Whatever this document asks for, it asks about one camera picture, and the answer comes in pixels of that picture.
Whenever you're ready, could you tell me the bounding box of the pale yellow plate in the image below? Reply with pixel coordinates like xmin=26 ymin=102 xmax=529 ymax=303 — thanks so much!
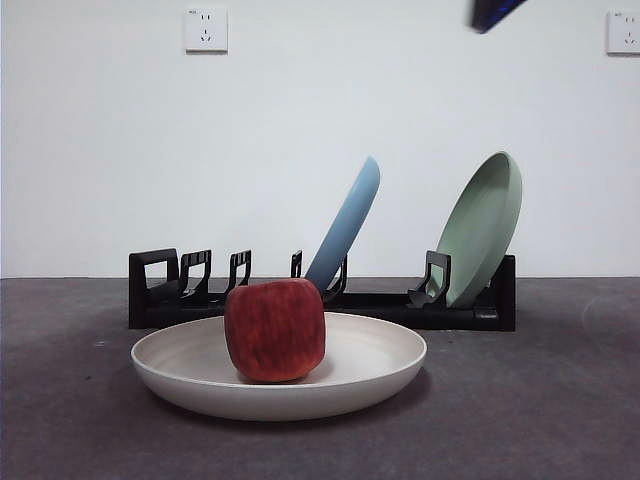
xmin=130 ymin=310 xmax=428 ymax=422

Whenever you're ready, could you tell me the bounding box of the white wall socket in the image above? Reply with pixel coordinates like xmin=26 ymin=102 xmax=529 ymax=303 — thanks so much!
xmin=184 ymin=7 xmax=230 ymax=55
xmin=606 ymin=10 xmax=640 ymax=57

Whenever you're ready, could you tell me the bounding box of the green plate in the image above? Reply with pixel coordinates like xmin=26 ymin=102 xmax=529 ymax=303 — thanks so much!
xmin=435 ymin=151 xmax=524 ymax=310

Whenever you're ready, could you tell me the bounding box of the red apple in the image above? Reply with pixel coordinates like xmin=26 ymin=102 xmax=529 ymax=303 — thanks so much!
xmin=223 ymin=278 xmax=327 ymax=385

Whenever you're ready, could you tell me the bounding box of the blue plate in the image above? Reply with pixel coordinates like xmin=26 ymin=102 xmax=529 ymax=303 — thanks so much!
xmin=303 ymin=155 xmax=382 ymax=292

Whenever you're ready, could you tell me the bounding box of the black plate rack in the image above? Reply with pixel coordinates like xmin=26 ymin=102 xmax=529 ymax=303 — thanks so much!
xmin=127 ymin=248 xmax=517 ymax=332

